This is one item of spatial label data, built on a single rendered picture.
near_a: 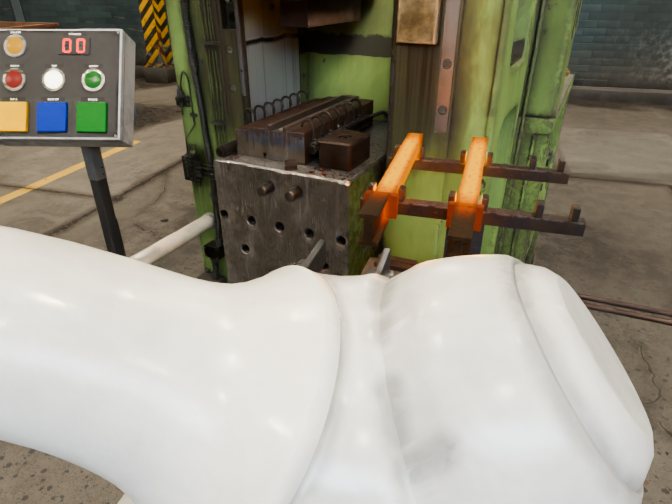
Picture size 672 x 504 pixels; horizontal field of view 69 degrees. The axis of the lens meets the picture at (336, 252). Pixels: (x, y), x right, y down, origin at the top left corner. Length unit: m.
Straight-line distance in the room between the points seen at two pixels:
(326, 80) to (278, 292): 1.54
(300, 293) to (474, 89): 1.05
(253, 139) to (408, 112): 0.39
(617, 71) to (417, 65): 6.11
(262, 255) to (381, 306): 1.16
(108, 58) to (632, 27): 6.41
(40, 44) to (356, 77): 0.86
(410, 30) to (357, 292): 1.04
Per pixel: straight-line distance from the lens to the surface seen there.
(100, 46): 1.45
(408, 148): 0.92
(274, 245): 1.27
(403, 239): 1.33
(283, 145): 1.22
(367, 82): 1.62
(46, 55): 1.51
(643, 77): 7.30
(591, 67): 7.16
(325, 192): 1.13
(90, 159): 1.57
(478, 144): 0.98
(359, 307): 0.15
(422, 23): 1.16
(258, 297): 0.15
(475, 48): 1.17
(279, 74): 1.57
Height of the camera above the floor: 1.30
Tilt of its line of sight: 29 degrees down
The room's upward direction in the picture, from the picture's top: straight up
